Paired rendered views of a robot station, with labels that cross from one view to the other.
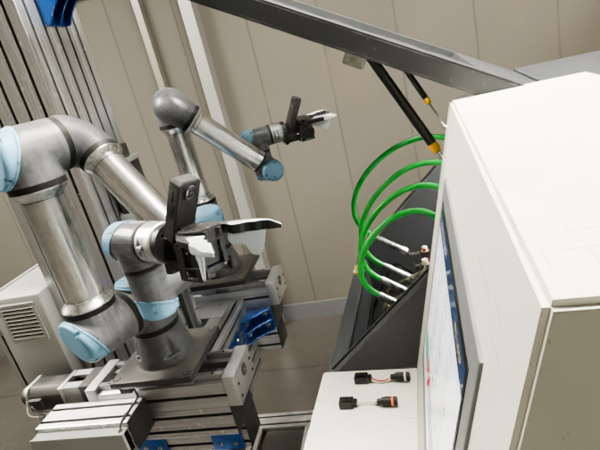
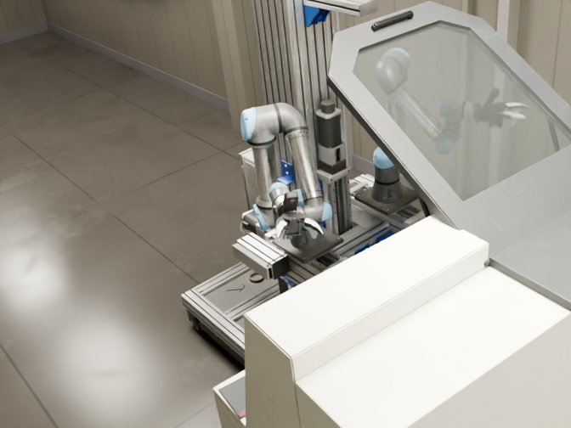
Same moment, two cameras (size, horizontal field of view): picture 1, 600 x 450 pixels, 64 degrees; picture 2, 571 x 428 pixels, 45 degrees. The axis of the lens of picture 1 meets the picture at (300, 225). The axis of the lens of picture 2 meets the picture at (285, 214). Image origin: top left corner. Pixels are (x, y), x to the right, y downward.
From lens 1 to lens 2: 1.73 m
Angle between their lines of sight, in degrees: 39
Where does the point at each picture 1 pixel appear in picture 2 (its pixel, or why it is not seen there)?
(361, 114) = not seen: outside the picture
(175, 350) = (308, 242)
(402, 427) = not seen: hidden behind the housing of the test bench
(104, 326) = (270, 216)
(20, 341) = (251, 184)
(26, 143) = (257, 123)
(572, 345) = (246, 322)
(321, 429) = not seen: hidden behind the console
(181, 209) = (287, 205)
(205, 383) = (314, 267)
